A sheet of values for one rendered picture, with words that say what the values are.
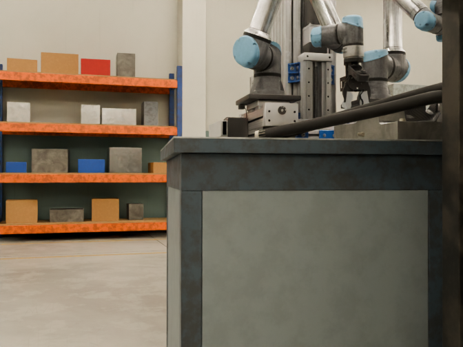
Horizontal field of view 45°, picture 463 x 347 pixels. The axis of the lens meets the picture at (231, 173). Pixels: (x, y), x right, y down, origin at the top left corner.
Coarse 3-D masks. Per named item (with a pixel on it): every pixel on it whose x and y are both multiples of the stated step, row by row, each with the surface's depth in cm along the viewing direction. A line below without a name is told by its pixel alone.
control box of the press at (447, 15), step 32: (448, 0) 108; (448, 32) 108; (448, 64) 108; (448, 96) 108; (448, 128) 108; (448, 160) 108; (448, 192) 108; (448, 224) 108; (448, 256) 108; (448, 288) 108; (448, 320) 108
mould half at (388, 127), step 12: (360, 120) 179; (372, 120) 170; (384, 120) 166; (396, 120) 166; (336, 132) 200; (348, 132) 189; (360, 132) 179; (372, 132) 170; (384, 132) 161; (396, 132) 154; (408, 132) 154; (420, 132) 155; (432, 132) 155
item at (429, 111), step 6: (420, 108) 169; (432, 108) 175; (438, 108) 169; (408, 114) 166; (414, 114) 166; (420, 114) 165; (426, 114) 165; (432, 114) 166; (438, 114) 167; (408, 120) 167; (414, 120) 166; (420, 120) 166; (426, 120) 166; (432, 120) 167
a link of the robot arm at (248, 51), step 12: (264, 0) 216; (276, 0) 216; (264, 12) 216; (276, 12) 219; (252, 24) 219; (264, 24) 217; (240, 36) 219; (252, 36) 217; (264, 36) 217; (240, 48) 219; (252, 48) 216; (264, 48) 219; (240, 60) 219; (252, 60) 217; (264, 60) 222
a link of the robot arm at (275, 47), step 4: (272, 44) 230; (276, 44) 231; (272, 48) 230; (276, 48) 231; (280, 48) 234; (272, 52) 227; (276, 52) 231; (280, 52) 234; (272, 56) 227; (276, 56) 230; (280, 56) 234; (272, 60) 228; (276, 60) 230; (280, 60) 234; (272, 64) 229; (276, 64) 231; (280, 64) 234; (268, 68) 229; (272, 68) 230; (276, 68) 231; (280, 68) 234; (256, 72) 232; (260, 72) 231; (276, 72) 231; (280, 72) 234
